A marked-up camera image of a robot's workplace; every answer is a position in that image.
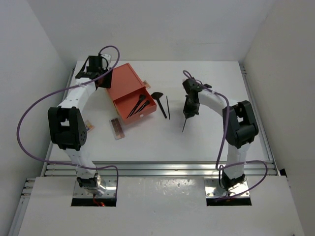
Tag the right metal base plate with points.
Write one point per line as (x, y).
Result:
(213, 190)

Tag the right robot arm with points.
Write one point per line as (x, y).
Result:
(239, 128)

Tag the orange drawer box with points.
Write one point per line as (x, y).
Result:
(124, 81)

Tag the small palette behind box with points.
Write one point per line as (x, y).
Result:
(147, 85)

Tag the orange top drawer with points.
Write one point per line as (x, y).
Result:
(125, 104)

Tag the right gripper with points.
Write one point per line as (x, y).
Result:
(188, 112)

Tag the thin black liner brush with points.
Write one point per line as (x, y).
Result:
(168, 108)

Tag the black fan brush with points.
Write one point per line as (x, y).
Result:
(156, 96)

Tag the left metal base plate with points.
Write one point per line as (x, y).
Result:
(107, 190)

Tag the aluminium rail frame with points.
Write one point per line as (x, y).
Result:
(139, 169)

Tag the colourful square eyeshadow palette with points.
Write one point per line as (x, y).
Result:
(88, 125)

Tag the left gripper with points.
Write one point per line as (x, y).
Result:
(106, 83)

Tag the long brown eyeshadow palette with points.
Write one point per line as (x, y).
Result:
(117, 128)

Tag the metal base plate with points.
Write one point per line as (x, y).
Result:
(213, 190)
(107, 190)

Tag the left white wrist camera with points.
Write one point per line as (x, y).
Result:
(106, 60)

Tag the black angled powder brush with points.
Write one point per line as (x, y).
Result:
(141, 98)

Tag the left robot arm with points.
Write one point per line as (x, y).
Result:
(67, 127)

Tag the black round-head brush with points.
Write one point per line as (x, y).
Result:
(140, 108)

